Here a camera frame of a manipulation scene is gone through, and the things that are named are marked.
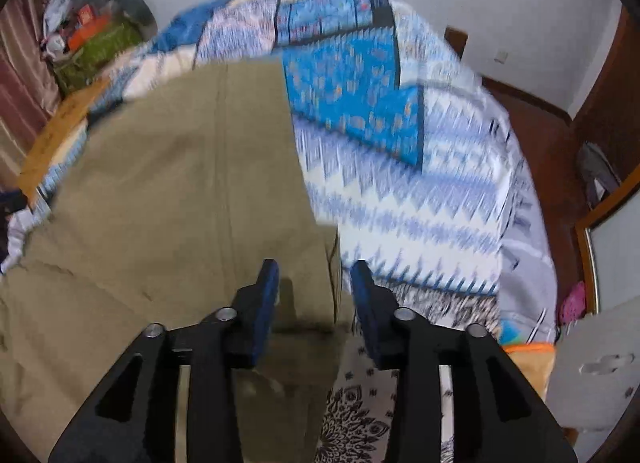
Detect wooden lap desk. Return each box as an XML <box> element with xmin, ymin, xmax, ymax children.
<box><xmin>17</xmin><ymin>78</ymin><xmax>111</xmax><ymax>208</ymax></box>

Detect blue patchwork bed quilt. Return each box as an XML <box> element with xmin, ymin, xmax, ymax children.
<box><xmin>9</xmin><ymin>0</ymin><xmax>556</xmax><ymax>462</ymax></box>

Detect grey bag on floor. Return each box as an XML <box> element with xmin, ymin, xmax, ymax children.
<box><xmin>576</xmin><ymin>142</ymin><xmax>622</xmax><ymax>208</ymax></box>

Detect white sliding wardrobe door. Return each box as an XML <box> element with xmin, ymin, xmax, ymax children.
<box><xmin>575</xmin><ymin>168</ymin><xmax>639</xmax><ymax>313</ymax></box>

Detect orange box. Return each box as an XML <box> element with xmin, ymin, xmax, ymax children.
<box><xmin>66</xmin><ymin>14</ymin><xmax>112</xmax><ymax>51</ymax></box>

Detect brown wooden door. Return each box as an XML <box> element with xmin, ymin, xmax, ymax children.
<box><xmin>572</xmin><ymin>7</ymin><xmax>640</xmax><ymax>179</ymax></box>

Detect red striped curtain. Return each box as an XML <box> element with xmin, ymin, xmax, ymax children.
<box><xmin>0</xmin><ymin>0</ymin><xmax>61</xmax><ymax>190</ymax></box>

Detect grey neck pillow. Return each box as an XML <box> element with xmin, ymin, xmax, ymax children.
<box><xmin>85</xmin><ymin>0</ymin><xmax>157</xmax><ymax>40</ymax></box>

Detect white bedside cabinet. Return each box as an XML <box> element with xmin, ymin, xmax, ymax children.
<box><xmin>546</xmin><ymin>298</ymin><xmax>639</xmax><ymax>462</ymax></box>

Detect khaki olive pants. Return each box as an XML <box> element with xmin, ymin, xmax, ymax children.
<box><xmin>1</xmin><ymin>59</ymin><xmax>345</xmax><ymax>462</ymax></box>

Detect green laundry basket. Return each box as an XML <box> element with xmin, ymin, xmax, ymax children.
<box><xmin>52</xmin><ymin>21</ymin><xmax>143</xmax><ymax>97</ymax></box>

